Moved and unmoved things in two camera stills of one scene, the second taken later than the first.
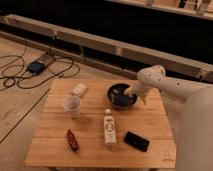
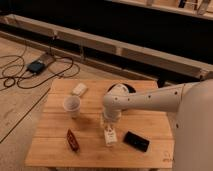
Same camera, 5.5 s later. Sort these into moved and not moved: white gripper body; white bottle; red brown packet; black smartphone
Moved: white gripper body
Not moved: white bottle; red brown packet; black smartphone
